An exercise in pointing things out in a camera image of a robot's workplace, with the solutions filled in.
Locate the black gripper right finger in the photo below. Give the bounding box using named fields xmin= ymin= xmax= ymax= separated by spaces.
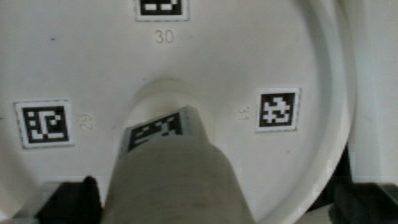
xmin=329 ymin=183 xmax=398 ymax=224

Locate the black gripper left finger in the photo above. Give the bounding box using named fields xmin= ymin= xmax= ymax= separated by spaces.
xmin=13 ymin=175 xmax=105 ymax=224

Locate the white cylindrical table leg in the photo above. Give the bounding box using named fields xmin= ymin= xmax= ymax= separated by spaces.
xmin=100 ymin=105 xmax=258 ymax=224

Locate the white round table top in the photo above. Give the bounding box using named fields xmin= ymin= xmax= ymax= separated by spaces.
xmin=0 ymin=0 xmax=356 ymax=224

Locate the white front fence bar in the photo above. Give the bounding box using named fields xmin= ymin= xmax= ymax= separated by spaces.
xmin=342 ymin=0 xmax=398 ymax=185

